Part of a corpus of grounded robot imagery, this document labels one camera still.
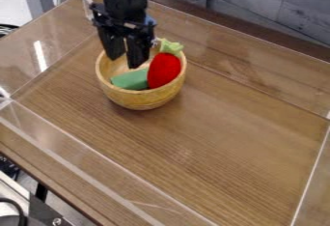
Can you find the clear acrylic tray enclosure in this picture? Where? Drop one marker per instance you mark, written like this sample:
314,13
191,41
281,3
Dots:
234,154

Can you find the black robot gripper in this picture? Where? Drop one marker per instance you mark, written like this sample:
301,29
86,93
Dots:
122,19

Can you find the black bracket with cable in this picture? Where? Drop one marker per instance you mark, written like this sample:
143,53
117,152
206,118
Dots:
27,211

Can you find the light wooden bowl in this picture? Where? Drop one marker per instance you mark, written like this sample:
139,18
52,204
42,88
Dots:
131,99

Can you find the red plush strawberry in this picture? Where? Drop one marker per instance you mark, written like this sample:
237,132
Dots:
165,66

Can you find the green rectangular block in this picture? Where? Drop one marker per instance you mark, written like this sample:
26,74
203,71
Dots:
133,80

